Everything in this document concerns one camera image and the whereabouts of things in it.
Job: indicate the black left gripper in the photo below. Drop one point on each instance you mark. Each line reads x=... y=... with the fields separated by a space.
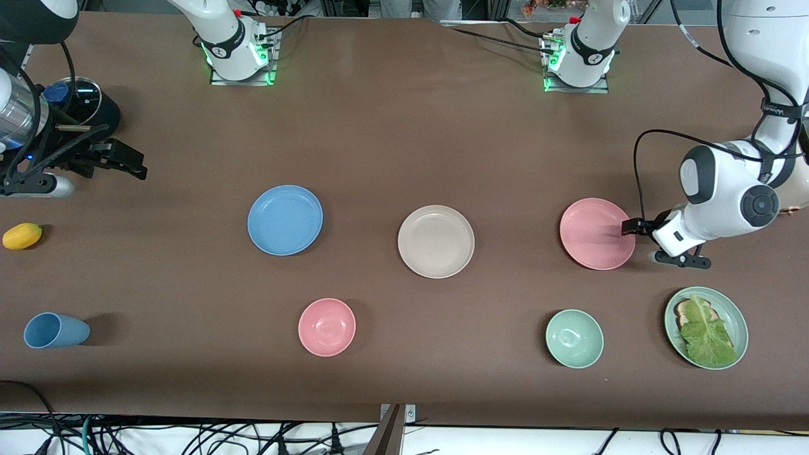
x=646 y=226

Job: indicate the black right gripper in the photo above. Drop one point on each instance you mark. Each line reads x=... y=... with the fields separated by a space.
x=81 y=153

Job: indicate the pink plate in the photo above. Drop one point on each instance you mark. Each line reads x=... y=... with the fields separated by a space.
x=594 y=235

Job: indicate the blue plate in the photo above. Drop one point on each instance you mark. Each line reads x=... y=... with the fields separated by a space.
x=285 y=220

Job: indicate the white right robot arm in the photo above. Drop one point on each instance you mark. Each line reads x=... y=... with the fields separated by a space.
x=222 y=25

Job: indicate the glass lid with blue knob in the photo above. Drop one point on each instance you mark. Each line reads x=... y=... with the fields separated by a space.
x=85 y=98

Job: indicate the toast bread slice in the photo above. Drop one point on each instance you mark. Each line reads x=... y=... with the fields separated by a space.
x=682 y=311

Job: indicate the green bowl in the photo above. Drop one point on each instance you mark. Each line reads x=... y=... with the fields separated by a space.
x=574 y=338

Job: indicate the yellow lemon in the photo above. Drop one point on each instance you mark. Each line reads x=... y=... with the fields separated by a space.
x=22 y=236

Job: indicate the green lettuce leaf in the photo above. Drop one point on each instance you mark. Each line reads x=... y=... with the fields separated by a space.
x=708 y=335

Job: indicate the green plate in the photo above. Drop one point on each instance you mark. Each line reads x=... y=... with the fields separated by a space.
x=736 y=319

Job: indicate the blue cup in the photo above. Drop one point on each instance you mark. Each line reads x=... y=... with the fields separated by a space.
x=55 y=330

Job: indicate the beige plate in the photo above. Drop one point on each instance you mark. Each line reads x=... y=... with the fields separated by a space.
x=436 y=241

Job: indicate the orange artificial flowers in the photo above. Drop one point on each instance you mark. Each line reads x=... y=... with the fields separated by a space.
x=550 y=6

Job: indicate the pink bowl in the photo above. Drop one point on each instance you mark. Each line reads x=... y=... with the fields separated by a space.
x=327 y=327

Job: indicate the grey trouser legs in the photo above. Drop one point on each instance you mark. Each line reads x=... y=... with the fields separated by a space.
x=420 y=7

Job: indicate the brown wooden beam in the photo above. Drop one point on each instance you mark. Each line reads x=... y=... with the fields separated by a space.
x=389 y=436

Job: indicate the aluminium frame profile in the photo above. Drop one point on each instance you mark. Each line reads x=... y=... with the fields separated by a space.
x=26 y=54

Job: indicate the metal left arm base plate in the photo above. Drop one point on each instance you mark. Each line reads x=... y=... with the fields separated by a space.
x=576 y=89

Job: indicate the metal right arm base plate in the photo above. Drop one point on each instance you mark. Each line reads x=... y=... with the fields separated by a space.
x=272 y=57

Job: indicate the metal table edge bracket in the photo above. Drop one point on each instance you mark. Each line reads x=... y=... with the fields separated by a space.
x=409 y=412

